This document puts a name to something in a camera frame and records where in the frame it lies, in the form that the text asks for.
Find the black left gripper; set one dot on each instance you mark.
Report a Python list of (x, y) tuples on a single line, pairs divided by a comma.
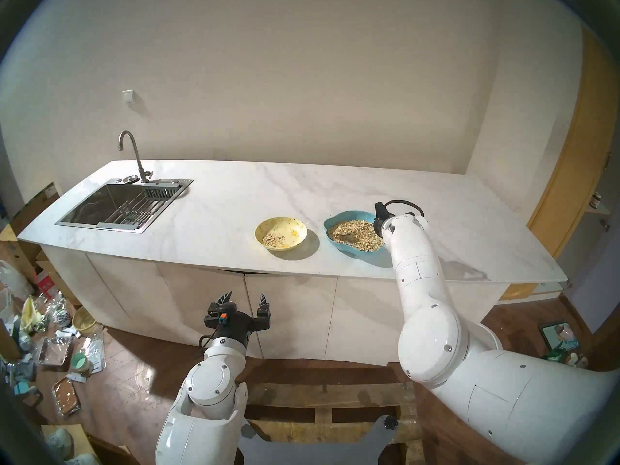
[(235, 328)]

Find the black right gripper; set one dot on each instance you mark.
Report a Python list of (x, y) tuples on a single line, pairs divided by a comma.
[(380, 228)]

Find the small scooped cereal pile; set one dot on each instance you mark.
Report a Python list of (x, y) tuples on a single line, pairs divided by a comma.
[(274, 240)]

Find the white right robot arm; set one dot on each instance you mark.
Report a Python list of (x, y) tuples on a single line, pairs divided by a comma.
[(421, 285)]

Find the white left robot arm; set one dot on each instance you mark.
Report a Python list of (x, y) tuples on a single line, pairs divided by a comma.
[(210, 386)]

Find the blue flower-shaped bowl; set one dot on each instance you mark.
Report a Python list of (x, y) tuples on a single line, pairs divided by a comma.
[(348, 215)]

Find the large cereal heap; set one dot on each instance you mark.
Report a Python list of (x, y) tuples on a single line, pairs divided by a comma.
[(353, 234)]

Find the yellow speckled bowl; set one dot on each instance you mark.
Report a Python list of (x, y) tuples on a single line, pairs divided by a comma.
[(290, 226)]

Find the white counter cabinet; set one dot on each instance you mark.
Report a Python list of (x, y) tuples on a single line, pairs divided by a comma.
[(300, 314)]

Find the wooden pallet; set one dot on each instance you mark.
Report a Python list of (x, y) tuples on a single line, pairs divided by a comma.
[(329, 396)]

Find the grey sink strainer basket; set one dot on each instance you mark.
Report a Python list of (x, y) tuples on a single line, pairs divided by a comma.
[(162, 192)]

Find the metal sink rack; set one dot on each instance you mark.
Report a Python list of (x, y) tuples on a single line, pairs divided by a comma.
[(135, 212)]

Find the printed clear plastic bag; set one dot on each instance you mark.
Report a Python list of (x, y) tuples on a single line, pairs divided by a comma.
[(93, 351)]

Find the round sink drain cover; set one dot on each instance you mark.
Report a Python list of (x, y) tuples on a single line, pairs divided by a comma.
[(131, 180)]

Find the green cup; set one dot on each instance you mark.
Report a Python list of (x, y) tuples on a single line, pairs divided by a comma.
[(80, 362)]

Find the stainless steel sink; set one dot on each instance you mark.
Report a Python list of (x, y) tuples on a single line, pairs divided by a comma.
[(99, 205)]

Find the curved steel faucet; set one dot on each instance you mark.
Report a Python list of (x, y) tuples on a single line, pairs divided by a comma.
[(139, 161)]

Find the black base knob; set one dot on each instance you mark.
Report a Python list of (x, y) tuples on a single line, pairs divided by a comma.
[(391, 423)]

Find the clear plastic tray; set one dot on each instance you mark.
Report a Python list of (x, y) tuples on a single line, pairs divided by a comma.
[(55, 351)]

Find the red box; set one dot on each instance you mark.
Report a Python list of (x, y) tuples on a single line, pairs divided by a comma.
[(47, 285)]

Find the plastic tray brown contents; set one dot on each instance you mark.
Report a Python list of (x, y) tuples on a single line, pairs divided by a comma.
[(67, 397)]

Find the wooden door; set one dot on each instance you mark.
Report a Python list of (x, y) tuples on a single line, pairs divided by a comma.
[(576, 178)]

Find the yellow bag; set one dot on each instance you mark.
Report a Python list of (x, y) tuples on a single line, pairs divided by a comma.
[(30, 316)]

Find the open cardboard box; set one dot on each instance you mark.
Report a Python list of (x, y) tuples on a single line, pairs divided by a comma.
[(77, 444)]

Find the small jar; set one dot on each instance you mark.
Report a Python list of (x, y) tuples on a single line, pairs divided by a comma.
[(598, 200)]

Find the green bag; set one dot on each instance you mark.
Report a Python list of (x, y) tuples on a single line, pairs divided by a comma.
[(553, 356)]

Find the white plastic bag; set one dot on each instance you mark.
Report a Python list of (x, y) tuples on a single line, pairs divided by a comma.
[(14, 280)]

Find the brown cardboard box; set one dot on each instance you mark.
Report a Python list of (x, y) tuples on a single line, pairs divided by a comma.
[(34, 202)]

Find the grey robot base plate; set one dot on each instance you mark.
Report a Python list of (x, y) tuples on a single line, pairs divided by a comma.
[(315, 454)]

